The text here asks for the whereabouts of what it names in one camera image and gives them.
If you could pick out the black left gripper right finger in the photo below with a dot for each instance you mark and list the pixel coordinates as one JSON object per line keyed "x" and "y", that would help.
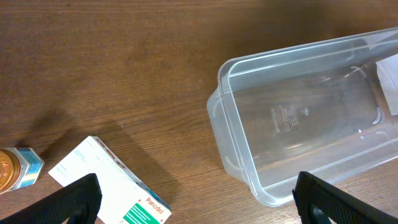
{"x": 319, "y": 202}

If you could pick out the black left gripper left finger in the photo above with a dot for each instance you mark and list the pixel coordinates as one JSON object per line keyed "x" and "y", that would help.
{"x": 76, "y": 203}

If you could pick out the white Panadol medicine box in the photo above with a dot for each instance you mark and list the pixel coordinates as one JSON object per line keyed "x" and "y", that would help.
{"x": 125, "y": 198}

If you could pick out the dark bottle with white cap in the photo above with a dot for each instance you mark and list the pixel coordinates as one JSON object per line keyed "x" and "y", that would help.
{"x": 387, "y": 74}

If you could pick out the clear plastic container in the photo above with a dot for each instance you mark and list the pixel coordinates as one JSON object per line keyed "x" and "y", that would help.
{"x": 316, "y": 107}

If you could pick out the small jar with gold lid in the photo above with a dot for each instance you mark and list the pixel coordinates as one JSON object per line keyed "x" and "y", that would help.
{"x": 20, "y": 167}

